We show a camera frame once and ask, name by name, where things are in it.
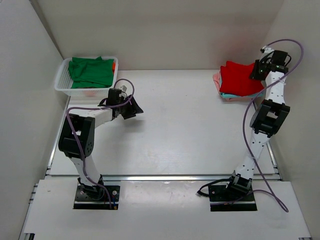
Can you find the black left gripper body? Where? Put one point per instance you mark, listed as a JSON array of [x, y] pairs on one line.
[[127, 108]]

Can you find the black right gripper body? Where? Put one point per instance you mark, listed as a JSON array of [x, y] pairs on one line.
[[258, 70]]

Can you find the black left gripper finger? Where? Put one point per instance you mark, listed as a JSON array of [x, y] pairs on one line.
[[135, 108], [128, 113]]

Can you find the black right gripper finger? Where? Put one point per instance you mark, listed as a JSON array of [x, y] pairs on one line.
[[256, 72], [265, 56]]

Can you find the red t shirt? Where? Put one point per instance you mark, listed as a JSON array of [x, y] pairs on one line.
[[235, 79]]

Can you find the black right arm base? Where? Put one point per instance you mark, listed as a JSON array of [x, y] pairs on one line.
[[224, 199]]

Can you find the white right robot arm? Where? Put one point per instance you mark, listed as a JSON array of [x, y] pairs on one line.
[[269, 116]]

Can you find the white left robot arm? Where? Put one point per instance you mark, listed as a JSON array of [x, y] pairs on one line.
[[77, 137]]

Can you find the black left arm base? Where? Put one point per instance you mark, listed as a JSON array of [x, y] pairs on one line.
[[95, 197]]

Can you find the orange t shirt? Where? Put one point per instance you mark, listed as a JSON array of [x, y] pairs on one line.
[[113, 67]]

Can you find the folded teal t shirt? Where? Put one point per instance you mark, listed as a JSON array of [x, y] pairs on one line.
[[233, 96]]

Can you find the folded pink t shirt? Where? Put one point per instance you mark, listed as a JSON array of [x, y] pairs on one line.
[[218, 82]]

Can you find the green t shirt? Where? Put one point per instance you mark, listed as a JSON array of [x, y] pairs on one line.
[[91, 73]]

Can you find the white plastic basket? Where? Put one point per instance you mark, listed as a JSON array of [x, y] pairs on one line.
[[63, 81]]

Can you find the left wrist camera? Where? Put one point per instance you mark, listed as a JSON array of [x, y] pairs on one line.
[[123, 88]]

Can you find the aluminium table rail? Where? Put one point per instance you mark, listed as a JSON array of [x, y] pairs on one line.
[[166, 178]]

